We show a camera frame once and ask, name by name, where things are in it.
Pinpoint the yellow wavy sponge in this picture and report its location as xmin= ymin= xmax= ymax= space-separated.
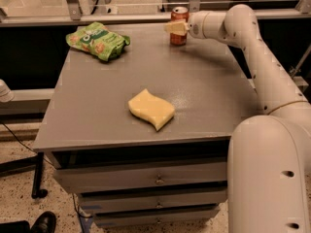
xmin=128 ymin=88 xmax=175 ymax=131

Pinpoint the black shoe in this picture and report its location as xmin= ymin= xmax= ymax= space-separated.
xmin=30 ymin=211 xmax=56 ymax=233

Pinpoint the top grey drawer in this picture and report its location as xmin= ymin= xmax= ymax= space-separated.
xmin=53 ymin=159 xmax=226 ymax=193

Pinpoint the black cable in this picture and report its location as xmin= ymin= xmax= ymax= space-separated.
xmin=0 ymin=121 xmax=54 ymax=167

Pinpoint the green chip bag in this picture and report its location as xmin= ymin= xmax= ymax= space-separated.
xmin=66 ymin=22 xmax=130 ymax=62

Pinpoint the bottom grey drawer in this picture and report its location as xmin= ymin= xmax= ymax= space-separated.
xmin=94 ymin=204 xmax=220 ymax=228

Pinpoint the middle grey drawer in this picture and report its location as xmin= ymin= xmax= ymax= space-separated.
xmin=79 ymin=189 xmax=226 ymax=214

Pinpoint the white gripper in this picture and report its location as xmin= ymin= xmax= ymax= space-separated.
xmin=164 ymin=11 xmax=226 ymax=39

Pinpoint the red coke can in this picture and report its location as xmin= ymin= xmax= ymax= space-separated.
xmin=170 ymin=7 xmax=189 ymax=46

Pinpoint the metal railing frame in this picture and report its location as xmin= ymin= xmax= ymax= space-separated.
xmin=0 ymin=0 xmax=310 ymax=27

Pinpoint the grey drawer cabinet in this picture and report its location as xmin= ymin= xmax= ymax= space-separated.
xmin=32 ymin=20 xmax=260 ymax=230

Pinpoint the grey drawer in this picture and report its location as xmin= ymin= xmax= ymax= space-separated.
xmin=79 ymin=189 xmax=226 ymax=214
xmin=53 ymin=159 xmax=226 ymax=193
xmin=94 ymin=204 xmax=220 ymax=228

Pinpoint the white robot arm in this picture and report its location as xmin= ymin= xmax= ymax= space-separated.
xmin=165 ymin=4 xmax=311 ymax=233

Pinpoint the black stand leg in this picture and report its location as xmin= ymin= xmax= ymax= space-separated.
xmin=0 ymin=153 xmax=48 ymax=199

